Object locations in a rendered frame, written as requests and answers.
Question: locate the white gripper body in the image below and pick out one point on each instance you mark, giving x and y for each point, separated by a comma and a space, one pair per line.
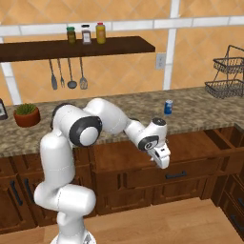
162, 156

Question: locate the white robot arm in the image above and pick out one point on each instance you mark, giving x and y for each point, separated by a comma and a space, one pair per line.
60, 155

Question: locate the brown wooden drawer stack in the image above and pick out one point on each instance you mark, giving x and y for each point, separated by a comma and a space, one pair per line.
233, 203

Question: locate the hanging grey whisk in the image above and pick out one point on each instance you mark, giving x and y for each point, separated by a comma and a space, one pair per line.
83, 83

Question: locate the brown wooden cabinet panel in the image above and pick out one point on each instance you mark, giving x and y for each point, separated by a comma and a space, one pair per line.
124, 200
178, 192

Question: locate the blue drink can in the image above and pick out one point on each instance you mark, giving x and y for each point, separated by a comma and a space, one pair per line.
168, 108

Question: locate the hanging grey ladle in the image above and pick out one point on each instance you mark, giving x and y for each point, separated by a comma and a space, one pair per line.
72, 84

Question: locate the hanging grey fork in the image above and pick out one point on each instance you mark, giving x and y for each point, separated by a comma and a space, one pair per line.
61, 81

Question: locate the dark brown wooden shelf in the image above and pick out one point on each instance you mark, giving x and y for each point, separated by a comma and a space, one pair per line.
95, 47

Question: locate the hanging grey spatula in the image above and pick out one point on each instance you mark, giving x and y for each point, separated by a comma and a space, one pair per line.
54, 82

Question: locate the brown wooden cabinet door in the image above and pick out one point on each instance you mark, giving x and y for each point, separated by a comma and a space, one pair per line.
9, 216
39, 214

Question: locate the yellow bottle red cap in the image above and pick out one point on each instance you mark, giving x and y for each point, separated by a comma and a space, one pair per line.
101, 34

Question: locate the green plant in terracotta pot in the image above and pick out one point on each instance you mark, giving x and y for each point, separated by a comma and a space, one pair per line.
27, 117

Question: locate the grey spice jar black lid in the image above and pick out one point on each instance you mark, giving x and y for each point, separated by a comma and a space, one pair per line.
86, 35

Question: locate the green-lidded jar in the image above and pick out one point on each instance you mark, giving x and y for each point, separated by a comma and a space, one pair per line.
71, 36

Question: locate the dark small appliance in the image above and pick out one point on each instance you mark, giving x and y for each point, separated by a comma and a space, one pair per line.
2, 111

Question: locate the white wall outlet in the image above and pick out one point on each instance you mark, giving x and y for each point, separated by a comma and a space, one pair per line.
160, 61

